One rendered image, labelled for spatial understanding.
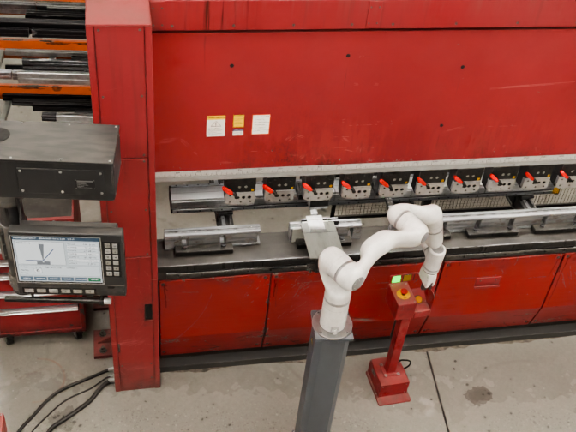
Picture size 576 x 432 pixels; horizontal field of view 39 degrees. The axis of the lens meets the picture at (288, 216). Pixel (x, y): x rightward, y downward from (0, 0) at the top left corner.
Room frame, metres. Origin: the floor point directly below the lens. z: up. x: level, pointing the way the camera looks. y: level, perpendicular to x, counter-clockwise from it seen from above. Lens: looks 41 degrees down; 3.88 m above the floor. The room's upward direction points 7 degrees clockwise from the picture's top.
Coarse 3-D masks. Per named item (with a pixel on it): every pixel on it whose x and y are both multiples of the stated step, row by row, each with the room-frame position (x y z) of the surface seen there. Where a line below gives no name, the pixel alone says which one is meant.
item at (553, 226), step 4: (540, 224) 3.57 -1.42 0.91; (544, 224) 3.57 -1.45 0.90; (548, 224) 3.58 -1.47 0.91; (552, 224) 3.58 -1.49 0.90; (556, 224) 3.59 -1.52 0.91; (560, 224) 3.59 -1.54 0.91; (564, 224) 3.59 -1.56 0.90; (568, 224) 3.60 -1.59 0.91; (532, 228) 3.54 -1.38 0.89; (536, 228) 3.53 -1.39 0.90; (540, 228) 3.53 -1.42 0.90; (544, 228) 3.54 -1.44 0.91; (548, 228) 3.54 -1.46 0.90; (552, 228) 3.54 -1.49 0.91; (556, 228) 3.55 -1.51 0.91; (560, 228) 3.55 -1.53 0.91; (564, 228) 3.56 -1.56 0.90; (568, 228) 3.56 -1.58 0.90; (572, 228) 3.57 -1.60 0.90; (536, 232) 3.51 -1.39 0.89; (540, 232) 3.52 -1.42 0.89; (544, 232) 3.53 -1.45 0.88; (548, 232) 3.53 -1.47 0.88; (552, 232) 3.54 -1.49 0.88
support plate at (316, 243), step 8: (304, 224) 3.23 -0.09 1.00; (328, 224) 3.25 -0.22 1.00; (304, 232) 3.16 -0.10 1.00; (320, 232) 3.17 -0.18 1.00; (328, 232) 3.18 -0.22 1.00; (336, 232) 3.19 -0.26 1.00; (312, 240) 3.11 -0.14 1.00; (320, 240) 3.12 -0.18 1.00; (328, 240) 3.12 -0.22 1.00; (336, 240) 3.13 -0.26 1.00; (312, 248) 3.05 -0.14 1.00; (320, 248) 3.06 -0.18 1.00; (312, 256) 2.99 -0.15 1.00
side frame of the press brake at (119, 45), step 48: (96, 0) 2.95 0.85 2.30; (144, 0) 2.99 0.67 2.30; (96, 48) 2.76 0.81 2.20; (144, 48) 2.80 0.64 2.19; (96, 96) 2.75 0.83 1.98; (144, 96) 2.80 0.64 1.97; (144, 144) 2.80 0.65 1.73; (144, 192) 2.80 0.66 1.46; (144, 240) 2.80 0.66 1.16; (144, 288) 2.79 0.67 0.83; (144, 336) 2.79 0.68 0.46; (144, 384) 2.79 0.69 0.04
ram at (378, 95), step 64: (192, 64) 3.06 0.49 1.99; (256, 64) 3.13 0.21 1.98; (320, 64) 3.21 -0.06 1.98; (384, 64) 3.28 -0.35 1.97; (448, 64) 3.36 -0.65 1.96; (512, 64) 3.44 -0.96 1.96; (192, 128) 3.06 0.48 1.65; (320, 128) 3.22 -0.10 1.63; (384, 128) 3.30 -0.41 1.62; (448, 128) 3.38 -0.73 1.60; (512, 128) 3.47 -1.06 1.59
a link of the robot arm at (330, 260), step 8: (328, 248) 2.62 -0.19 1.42; (336, 248) 2.63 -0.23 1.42; (320, 256) 2.60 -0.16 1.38; (328, 256) 2.57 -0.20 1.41; (336, 256) 2.57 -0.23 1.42; (344, 256) 2.57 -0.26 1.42; (320, 264) 2.57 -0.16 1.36; (328, 264) 2.55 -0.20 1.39; (336, 264) 2.53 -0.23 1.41; (320, 272) 2.57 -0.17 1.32; (328, 272) 2.53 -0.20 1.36; (328, 280) 2.55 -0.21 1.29; (328, 288) 2.53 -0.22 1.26; (336, 288) 2.53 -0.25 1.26; (328, 296) 2.51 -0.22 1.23; (336, 296) 2.50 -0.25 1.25; (344, 296) 2.51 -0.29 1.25; (336, 304) 2.49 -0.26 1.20; (344, 304) 2.50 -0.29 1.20
